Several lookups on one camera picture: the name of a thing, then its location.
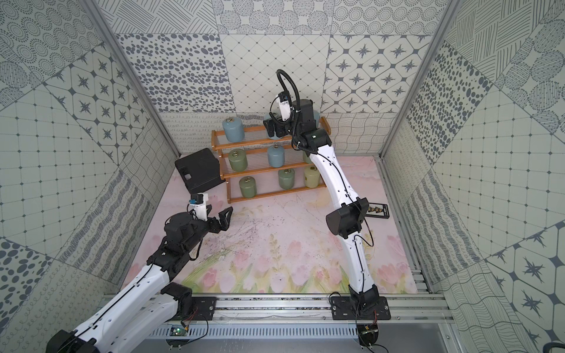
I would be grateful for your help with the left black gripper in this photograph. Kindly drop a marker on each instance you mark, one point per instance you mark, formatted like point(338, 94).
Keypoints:
point(212, 222)

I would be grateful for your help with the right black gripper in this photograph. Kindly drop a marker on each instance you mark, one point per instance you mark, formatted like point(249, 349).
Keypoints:
point(270, 126)

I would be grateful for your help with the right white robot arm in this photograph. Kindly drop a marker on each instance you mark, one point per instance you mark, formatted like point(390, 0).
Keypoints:
point(346, 220)

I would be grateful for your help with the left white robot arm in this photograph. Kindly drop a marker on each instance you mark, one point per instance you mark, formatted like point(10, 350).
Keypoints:
point(153, 296)

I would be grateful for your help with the wooden three-tier shelf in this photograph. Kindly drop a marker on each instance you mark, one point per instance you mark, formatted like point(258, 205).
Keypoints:
point(256, 143)

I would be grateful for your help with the green canister bottom left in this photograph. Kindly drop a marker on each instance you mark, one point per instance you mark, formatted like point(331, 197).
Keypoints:
point(247, 186)

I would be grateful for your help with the green canister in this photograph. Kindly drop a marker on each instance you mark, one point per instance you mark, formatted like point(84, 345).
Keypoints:
point(247, 186)
point(306, 158)
point(238, 160)
point(286, 178)

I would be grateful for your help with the green canister middle left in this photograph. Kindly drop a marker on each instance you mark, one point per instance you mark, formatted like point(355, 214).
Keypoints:
point(238, 160)

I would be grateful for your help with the green canister middle right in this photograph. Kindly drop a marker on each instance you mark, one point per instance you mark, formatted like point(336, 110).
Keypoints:
point(306, 158)

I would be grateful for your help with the black plastic case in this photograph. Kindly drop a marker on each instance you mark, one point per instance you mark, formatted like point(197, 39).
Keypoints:
point(200, 171)

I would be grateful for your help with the green canister bottom centre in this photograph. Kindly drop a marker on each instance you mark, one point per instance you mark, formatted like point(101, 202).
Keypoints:
point(286, 178)

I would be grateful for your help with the pale yellow canister bottom right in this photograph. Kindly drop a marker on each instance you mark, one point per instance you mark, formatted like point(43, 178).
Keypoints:
point(311, 177)

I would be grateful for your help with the black terminal board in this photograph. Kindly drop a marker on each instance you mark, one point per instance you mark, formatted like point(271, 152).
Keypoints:
point(379, 211)

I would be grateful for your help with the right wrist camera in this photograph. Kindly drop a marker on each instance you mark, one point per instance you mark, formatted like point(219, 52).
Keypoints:
point(284, 102)

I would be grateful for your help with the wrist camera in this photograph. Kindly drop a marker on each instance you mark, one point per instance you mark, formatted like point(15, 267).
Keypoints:
point(197, 206)
point(284, 102)

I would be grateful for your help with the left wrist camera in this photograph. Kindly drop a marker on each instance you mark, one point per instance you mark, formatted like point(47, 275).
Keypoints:
point(197, 206)

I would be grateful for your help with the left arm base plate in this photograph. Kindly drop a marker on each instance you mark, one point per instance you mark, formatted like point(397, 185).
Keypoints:
point(196, 308)

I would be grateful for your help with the aluminium mounting rail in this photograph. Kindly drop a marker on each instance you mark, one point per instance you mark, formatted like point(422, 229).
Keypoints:
point(315, 308)

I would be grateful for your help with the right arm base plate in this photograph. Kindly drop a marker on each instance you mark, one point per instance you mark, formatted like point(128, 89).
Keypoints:
point(343, 309)

